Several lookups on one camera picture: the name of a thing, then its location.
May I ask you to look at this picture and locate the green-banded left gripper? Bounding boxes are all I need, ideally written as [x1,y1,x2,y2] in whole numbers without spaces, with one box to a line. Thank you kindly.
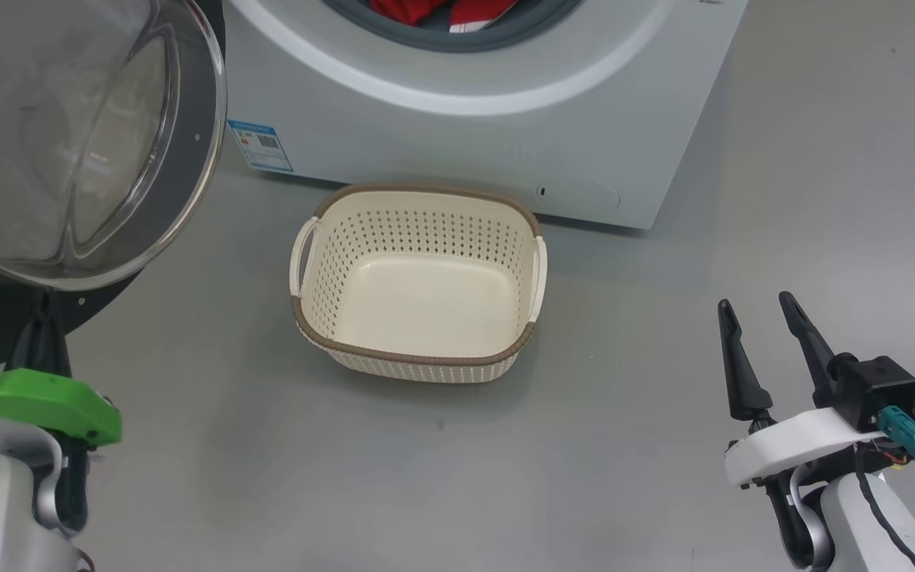
[0,306,122,446]

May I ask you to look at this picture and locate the red and white garment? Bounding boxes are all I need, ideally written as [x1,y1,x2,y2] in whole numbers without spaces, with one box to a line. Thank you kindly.
[448,0,519,34]

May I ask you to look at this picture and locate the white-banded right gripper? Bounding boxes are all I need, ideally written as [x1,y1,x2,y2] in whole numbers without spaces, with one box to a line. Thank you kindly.
[717,291,888,488]

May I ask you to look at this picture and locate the white front-load washing machine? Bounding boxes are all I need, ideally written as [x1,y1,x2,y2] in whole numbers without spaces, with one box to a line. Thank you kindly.
[219,0,749,232]

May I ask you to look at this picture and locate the round glass washing machine door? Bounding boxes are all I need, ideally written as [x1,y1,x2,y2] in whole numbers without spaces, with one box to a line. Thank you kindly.
[0,0,229,350]

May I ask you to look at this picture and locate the cream perforated laundry basket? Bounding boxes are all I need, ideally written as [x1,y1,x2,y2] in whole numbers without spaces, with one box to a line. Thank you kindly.
[289,184,548,385]

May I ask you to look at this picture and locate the blue energy label sticker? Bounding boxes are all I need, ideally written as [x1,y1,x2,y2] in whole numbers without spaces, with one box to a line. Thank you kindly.
[227,119,295,173]

